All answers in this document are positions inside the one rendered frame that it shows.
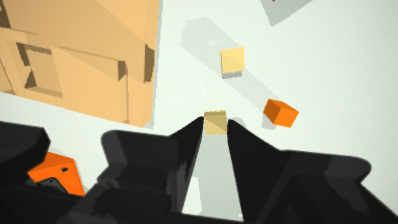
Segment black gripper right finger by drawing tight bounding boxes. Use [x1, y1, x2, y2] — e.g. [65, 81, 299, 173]
[227, 119, 372, 224]

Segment pale yellow block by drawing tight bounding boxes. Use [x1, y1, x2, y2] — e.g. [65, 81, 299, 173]
[221, 47, 245, 73]
[203, 110, 227, 135]

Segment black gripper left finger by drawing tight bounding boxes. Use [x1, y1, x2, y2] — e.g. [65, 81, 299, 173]
[100, 116, 204, 213]

